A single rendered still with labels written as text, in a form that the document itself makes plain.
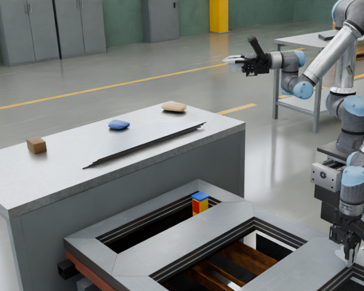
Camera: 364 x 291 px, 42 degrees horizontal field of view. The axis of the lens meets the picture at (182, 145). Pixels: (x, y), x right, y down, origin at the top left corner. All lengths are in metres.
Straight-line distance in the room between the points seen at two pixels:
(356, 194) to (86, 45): 9.03
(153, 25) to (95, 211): 9.53
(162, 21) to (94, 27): 1.89
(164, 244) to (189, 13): 10.72
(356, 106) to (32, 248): 1.45
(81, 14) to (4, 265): 7.37
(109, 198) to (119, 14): 9.39
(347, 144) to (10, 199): 1.42
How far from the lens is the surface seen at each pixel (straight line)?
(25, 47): 9.83
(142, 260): 1.77
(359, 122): 2.20
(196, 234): 1.90
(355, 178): 1.60
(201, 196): 2.12
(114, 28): 11.24
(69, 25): 10.10
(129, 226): 2.01
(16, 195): 1.94
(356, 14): 2.12
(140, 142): 2.23
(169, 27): 11.63
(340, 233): 1.70
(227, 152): 2.49
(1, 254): 3.60
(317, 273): 1.73
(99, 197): 2.03
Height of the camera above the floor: 1.88
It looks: 22 degrees down
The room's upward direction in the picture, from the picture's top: 2 degrees counter-clockwise
